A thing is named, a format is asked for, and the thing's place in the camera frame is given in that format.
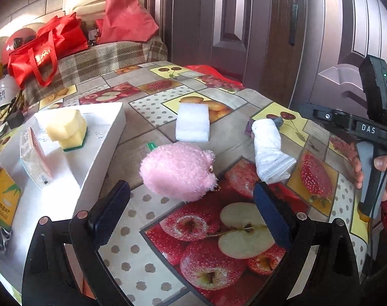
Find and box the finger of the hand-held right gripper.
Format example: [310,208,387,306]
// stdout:
[300,103,353,132]

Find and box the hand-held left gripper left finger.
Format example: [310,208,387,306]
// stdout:
[21,179,132,306]

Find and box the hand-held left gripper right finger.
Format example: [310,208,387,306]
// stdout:
[253,181,362,306]

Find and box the white cardboard box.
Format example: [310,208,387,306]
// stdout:
[0,102,127,294]

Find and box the yellow sponge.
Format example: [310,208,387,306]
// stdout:
[58,127,89,152]

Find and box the pink plush toy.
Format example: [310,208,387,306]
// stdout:
[139,142,218,202]

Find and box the fruit print tablecloth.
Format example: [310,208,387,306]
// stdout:
[0,60,382,306]

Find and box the white rolled cloth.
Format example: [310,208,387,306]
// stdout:
[251,119,297,185]

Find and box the grey blue cloth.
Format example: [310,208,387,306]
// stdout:
[244,117,285,139]

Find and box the brown panelled door leaf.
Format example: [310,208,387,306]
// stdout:
[289,0,387,230]
[163,0,304,106]

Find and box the pink white tissue pack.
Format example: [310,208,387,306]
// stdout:
[19,127,54,189]

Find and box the pale yellow foam piece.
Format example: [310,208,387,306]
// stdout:
[46,108,87,142]

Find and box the yellow tissue packet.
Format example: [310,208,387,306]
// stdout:
[0,168,22,230]

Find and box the white foam block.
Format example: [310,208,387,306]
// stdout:
[175,102,211,142]

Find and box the red plastic bag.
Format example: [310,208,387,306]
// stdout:
[184,65,245,94]

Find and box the black power adapter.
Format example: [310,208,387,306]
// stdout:
[6,111,25,128]

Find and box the plaid cloth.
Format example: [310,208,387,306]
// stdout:
[23,36,168,109]

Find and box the white bottle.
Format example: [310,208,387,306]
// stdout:
[0,74,22,107]

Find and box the red tote bag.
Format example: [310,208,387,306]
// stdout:
[8,13,89,87]

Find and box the red non-woven bag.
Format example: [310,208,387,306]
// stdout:
[96,0,160,44]

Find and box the red helmet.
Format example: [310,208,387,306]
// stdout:
[1,28,38,64]

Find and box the white foam board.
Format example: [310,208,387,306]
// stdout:
[0,22,45,38]

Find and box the black door handle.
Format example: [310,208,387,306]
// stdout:
[289,3,299,46]

